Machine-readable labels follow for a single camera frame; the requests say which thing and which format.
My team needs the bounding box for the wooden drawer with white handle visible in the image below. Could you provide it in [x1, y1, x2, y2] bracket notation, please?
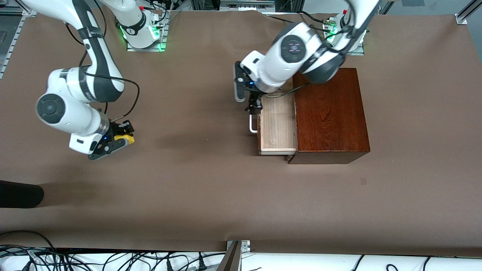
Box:
[249, 85, 299, 156]

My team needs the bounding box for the dark brown wooden cabinet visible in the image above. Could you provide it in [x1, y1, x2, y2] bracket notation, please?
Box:
[285, 68, 371, 165]

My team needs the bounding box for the brown paper table cover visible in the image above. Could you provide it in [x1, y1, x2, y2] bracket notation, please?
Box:
[0, 8, 482, 259]

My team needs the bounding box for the black cylinder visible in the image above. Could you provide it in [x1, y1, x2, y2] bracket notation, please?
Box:
[0, 180, 44, 209]

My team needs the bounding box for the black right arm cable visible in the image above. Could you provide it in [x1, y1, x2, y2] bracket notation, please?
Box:
[78, 48, 140, 123]

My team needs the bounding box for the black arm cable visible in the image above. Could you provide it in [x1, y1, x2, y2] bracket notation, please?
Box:
[78, 48, 140, 123]
[264, 8, 359, 99]

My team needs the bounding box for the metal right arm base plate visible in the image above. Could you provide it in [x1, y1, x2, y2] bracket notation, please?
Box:
[126, 11, 168, 52]

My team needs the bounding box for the aluminium frame rack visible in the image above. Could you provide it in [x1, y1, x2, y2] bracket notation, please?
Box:
[190, 0, 302, 14]

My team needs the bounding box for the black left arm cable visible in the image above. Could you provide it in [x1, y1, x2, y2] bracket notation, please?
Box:
[264, 8, 359, 99]

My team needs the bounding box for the thick black cable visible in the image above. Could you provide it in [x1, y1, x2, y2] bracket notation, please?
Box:
[64, 22, 85, 46]

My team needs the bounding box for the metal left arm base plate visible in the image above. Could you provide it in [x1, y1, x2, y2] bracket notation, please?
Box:
[323, 17, 366, 56]

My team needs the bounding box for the aluminium extrusion rail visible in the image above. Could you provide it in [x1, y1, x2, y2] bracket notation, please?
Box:
[0, 0, 38, 80]
[455, 0, 482, 25]

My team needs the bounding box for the aluminium profile post with bracket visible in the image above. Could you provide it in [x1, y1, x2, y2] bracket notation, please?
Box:
[217, 240, 251, 271]

